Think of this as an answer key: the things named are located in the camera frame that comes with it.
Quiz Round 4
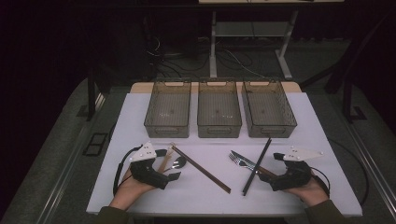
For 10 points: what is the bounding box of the white metal frame desk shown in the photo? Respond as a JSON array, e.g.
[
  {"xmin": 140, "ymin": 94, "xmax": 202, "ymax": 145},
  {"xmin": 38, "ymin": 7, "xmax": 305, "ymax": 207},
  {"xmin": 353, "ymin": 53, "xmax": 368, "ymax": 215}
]
[{"xmin": 198, "ymin": 0, "xmax": 346, "ymax": 81}]

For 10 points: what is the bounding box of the metal spoon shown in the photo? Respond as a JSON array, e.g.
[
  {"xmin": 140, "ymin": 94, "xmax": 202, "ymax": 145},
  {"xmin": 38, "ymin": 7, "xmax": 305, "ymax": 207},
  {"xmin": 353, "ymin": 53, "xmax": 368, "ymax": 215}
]
[{"xmin": 162, "ymin": 156, "xmax": 188, "ymax": 174}]

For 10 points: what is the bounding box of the black metal stand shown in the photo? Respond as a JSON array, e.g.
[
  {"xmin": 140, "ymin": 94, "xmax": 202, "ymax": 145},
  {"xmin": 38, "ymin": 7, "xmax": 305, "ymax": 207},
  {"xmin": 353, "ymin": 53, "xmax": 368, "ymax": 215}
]
[
  {"xmin": 76, "ymin": 66, "xmax": 98, "ymax": 122},
  {"xmin": 341, "ymin": 78, "xmax": 368, "ymax": 124}
]

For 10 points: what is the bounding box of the thin black cable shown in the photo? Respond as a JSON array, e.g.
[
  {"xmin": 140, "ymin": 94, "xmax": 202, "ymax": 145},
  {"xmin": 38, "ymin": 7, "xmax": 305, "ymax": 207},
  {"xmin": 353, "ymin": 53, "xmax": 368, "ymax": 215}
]
[{"xmin": 328, "ymin": 138, "xmax": 371, "ymax": 207}]

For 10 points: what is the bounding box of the white cable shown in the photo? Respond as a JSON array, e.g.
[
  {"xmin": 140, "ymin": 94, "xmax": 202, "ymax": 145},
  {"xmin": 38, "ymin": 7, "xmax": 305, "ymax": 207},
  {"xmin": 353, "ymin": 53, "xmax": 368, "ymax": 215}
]
[{"xmin": 223, "ymin": 49, "xmax": 266, "ymax": 78}]

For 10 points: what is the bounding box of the wooden handled metal fork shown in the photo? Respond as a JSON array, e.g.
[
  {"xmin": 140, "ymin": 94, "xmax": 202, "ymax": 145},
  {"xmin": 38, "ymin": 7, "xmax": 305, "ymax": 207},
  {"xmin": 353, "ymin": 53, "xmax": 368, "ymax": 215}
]
[{"xmin": 228, "ymin": 153, "xmax": 261, "ymax": 173}]

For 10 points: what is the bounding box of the black floor outlet frame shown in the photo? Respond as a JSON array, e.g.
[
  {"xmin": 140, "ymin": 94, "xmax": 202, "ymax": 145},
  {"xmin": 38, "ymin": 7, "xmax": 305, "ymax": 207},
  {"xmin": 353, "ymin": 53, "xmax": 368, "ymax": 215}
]
[{"xmin": 82, "ymin": 133, "xmax": 109, "ymax": 157}]

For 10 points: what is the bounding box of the tangle of black cables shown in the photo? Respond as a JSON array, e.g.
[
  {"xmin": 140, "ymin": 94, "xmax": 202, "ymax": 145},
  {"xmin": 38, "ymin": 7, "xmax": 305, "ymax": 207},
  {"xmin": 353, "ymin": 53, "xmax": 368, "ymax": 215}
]
[{"xmin": 144, "ymin": 34, "xmax": 269, "ymax": 80}]

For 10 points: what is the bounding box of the white board mat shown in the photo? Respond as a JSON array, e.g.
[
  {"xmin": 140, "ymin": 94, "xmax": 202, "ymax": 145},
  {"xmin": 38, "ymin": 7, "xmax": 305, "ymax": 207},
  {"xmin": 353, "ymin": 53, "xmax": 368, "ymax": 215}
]
[{"xmin": 86, "ymin": 91, "xmax": 363, "ymax": 217}]

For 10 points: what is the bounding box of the brown chopstick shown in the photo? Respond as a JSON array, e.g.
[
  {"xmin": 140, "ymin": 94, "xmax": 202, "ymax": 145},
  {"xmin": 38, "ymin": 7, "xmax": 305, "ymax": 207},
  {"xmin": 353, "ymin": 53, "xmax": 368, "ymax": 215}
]
[{"xmin": 171, "ymin": 145, "xmax": 233, "ymax": 194}]

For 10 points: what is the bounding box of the black tripod stand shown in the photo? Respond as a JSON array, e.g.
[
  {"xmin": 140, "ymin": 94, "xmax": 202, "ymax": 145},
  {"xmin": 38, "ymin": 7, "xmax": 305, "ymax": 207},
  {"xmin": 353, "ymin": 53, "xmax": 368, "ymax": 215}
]
[{"xmin": 299, "ymin": 12, "xmax": 394, "ymax": 95}]

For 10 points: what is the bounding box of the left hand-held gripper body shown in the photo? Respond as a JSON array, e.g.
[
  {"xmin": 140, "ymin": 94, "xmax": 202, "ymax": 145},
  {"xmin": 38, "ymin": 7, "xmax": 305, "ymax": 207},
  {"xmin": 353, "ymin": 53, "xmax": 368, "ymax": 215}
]
[{"xmin": 128, "ymin": 141, "xmax": 172, "ymax": 190}]

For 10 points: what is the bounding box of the clear brown plastic bin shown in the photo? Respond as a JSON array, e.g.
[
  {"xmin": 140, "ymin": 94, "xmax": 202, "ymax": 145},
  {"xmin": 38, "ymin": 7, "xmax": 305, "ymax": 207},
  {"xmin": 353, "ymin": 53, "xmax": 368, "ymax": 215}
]
[
  {"xmin": 197, "ymin": 77, "xmax": 243, "ymax": 139},
  {"xmin": 143, "ymin": 78, "xmax": 192, "ymax": 139},
  {"xmin": 241, "ymin": 78, "xmax": 298, "ymax": 139}
]

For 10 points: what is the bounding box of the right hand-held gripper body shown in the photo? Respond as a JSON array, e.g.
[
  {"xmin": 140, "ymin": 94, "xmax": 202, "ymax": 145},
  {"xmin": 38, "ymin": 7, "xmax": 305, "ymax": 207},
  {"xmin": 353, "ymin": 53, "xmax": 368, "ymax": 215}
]
[{"xmin": 269, "ymin": 146, "xmax": 325, "ymax": 192}]

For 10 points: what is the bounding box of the person's left hand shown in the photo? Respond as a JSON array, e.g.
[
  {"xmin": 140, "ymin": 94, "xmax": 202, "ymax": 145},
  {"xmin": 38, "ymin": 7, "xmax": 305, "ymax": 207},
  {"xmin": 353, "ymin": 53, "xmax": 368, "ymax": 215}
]
[{"xmin": 109, "ymin": 169, "xmax": 157, "ymax": 212}]

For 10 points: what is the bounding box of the person's right hand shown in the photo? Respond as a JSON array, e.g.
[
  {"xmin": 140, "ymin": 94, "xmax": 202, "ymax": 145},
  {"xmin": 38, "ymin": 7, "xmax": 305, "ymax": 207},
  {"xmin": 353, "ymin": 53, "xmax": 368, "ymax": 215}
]
[{"xmin": 284, "ymin": 180, "xmax": 331, "ymax": 208}]

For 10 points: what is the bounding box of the metal floor rail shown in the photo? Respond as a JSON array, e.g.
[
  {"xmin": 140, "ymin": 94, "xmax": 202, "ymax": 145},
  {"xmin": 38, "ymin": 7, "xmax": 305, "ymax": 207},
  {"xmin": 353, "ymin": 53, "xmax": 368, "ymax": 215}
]
[
  {"xmin": 40, "ymin": 91, "xmax": 106, "ymax": 224},
  {"xmin": 342, "ymin": 118, "xmax": 396, "ymax": 216}
]

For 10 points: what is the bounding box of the light wooden spoon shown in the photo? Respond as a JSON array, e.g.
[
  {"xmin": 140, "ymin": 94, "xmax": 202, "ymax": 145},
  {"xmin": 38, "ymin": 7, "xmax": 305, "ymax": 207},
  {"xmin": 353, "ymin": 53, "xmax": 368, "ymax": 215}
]
[{"xmin": 158, "ymin": 143, "xmax": 177, "ymax": 175}]

